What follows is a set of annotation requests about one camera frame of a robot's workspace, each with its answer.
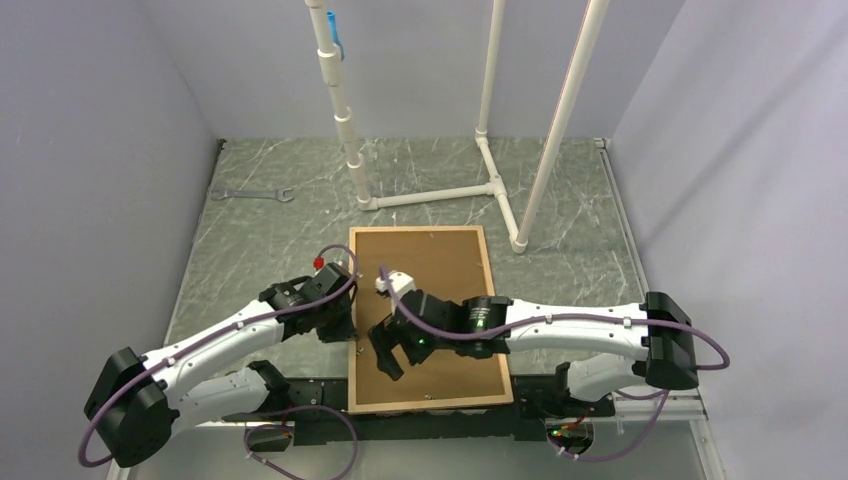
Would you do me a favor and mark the brown backing board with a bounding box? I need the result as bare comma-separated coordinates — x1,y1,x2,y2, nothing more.
348,226,513,414

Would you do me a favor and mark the wooden picture frame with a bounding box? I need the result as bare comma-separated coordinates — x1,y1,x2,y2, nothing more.
347,225,515,416

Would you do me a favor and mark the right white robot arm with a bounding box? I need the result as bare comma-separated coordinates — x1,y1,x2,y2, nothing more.
368,289,699,415

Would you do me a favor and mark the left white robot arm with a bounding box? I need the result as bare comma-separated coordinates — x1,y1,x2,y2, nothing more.
78,263,356,467

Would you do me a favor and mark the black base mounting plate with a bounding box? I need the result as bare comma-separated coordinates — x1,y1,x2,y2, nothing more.
220,376,617,446

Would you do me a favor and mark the grey metal wrench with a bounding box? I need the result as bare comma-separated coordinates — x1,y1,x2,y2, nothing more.
209,188,294,203

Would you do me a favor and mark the white PVC pipe stand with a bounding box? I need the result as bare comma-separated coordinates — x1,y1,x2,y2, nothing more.
303,0,611,255

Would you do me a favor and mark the blue nozzle on pipe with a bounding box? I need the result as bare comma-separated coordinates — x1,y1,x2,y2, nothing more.
326,11,345,61

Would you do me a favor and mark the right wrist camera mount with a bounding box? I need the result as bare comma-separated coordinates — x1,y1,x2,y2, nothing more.
374,270,416,298

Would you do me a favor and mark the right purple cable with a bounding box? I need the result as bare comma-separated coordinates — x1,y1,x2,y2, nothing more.
377,264,732,464

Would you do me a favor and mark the aluminium rail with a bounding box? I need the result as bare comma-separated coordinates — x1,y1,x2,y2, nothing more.
105,377,727,480

